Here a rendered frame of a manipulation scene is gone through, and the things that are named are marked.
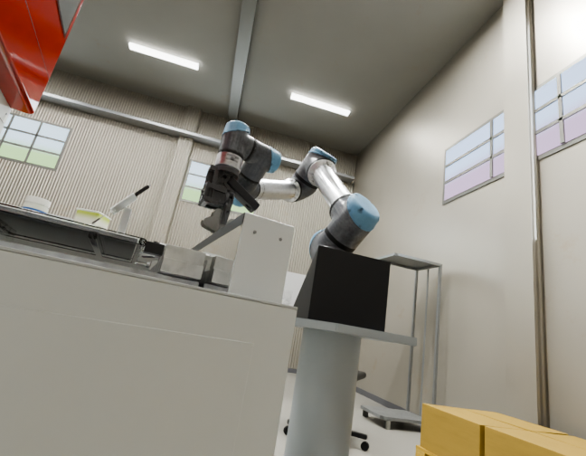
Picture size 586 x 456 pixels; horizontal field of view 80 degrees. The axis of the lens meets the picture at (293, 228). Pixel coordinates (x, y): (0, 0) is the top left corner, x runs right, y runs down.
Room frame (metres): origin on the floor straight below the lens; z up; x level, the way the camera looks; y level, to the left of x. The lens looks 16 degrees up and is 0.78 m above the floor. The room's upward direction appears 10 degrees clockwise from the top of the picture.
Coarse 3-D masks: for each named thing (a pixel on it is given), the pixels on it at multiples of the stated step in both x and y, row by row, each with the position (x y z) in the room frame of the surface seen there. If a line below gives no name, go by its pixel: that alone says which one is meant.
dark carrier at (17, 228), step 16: (0, 224) 0.72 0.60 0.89; (16, 224) 0.69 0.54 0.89; (32, 224) 0.65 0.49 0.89; (48, 224) 0.62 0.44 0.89; (48, 240) 0.83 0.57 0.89; (64, 240) 0.78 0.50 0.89; (80, 240) 0.74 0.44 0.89; (112, 240) 0.67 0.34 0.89; (112, 256) 0.93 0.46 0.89; (128, 256) 0.87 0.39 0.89
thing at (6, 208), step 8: (0, 208) 0.55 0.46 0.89; (8, 208) 0.55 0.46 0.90; (16, 208) 0.55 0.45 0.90; (24, 216) 0.56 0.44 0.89; (32, 216) 0.56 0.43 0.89; (40, 216) 0.57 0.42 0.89; (48, 216) 0.57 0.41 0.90; (56, 216) 0.58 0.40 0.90; (56, 224) 0.58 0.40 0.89; (64, 224) 0.58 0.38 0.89; (72, 224) 0.59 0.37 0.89; (80, 224) 0.59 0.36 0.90; (88, 224) 0.60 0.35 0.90; (88, 232) 0.60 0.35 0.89; (96, 232) 0.60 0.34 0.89; (104, 232) 0.61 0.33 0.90; (112, 232) 0.61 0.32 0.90; (120, 240) 0.62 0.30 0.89; (128, 240) 0.62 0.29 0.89; (136, 240) 0.63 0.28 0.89
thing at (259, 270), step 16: (256, 224) 0.56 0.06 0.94; (272, 224) 0.57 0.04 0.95; (240, 240) 0.55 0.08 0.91; (256, 240) 0.56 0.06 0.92; (272, 240) 0.57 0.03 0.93; (288, 240) 0.58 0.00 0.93; (240, 256) 0.55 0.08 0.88; (256, 256) 0.56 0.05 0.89; (272, 256) 0.57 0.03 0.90; (288, 256) 0.59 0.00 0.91; (240, 272) 0.55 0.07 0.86; (256, 272) 0.57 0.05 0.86; (272, 272) 0.58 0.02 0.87; (240, 288) 0.56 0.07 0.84; (256, 288) 0.57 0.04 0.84; (272, 288) 0.58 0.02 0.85
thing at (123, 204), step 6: (126, 198) 0.98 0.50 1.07; (132, 198) 1.00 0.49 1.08; (120, 204) 0.98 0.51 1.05; (126, 204) 0.99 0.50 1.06; (114, 210) 0.98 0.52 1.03; (120, 210) 1.00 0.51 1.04; (126, 210) 0.99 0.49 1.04; (126, 216) 0.99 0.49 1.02; (120, 222) 0.99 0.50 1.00; (126, 222) 0.99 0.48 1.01; (120, 228) 0.99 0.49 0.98; (126, 228) 1.00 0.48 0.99
